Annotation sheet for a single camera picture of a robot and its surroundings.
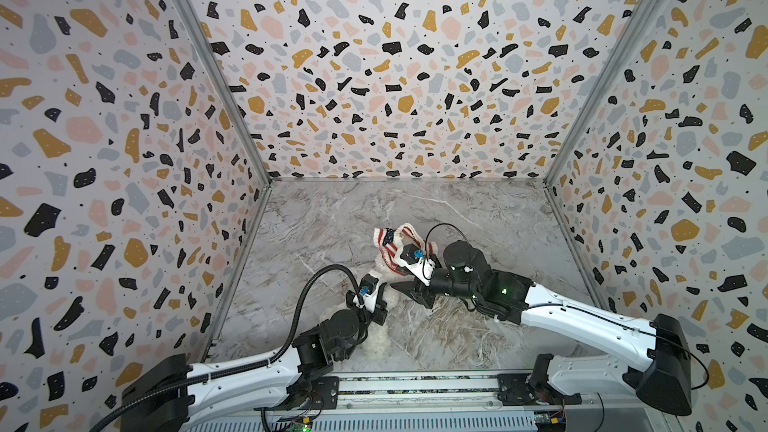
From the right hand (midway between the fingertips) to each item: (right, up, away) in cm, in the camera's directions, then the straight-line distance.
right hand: (395, 273), depth 67 cm
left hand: (-2, -2, +7) cm, 7 cm away
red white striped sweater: (-1, +7, +3) cm, 8 cm away
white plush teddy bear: (-4, -18, +5) cm, 19 cm away
